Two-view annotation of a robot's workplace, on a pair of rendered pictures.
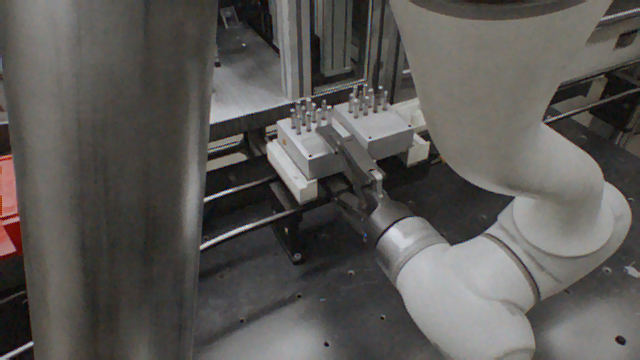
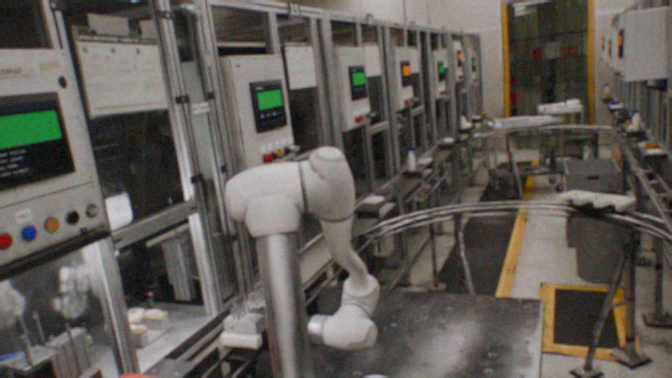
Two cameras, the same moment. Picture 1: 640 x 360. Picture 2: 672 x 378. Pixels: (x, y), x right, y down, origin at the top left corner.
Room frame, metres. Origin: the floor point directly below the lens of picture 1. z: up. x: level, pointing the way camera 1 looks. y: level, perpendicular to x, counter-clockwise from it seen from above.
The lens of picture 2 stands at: (-0.87, 0.76, 1.69)
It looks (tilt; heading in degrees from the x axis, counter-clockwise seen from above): 13 degrees down; 322
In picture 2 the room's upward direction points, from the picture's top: 7 degrees counter-clockwise
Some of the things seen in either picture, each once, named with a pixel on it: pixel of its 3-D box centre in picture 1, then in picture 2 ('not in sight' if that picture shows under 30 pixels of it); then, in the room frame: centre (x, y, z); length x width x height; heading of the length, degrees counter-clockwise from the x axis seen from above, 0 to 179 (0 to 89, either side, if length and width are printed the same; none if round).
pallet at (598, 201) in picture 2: not in sight; (594, 204); (0.44, -2.04, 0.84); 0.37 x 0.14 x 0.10; 176
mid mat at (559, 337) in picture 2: not in sight; (583, 316); (0.64, -2.31, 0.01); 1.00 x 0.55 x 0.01; 118
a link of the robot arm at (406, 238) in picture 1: (410, 251); (320, 329); (0.42, -0.12, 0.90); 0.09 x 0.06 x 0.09; 118
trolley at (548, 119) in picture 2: not in sight; (524, 152); (2.71, -5.07, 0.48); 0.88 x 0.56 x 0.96; 46
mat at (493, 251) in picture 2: not in sight; (500, 210); (2.46, -4.14, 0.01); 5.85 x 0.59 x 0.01; 118
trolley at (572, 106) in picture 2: not in sight; (561, 135); (2.94, -6.39, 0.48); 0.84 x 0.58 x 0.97; 126
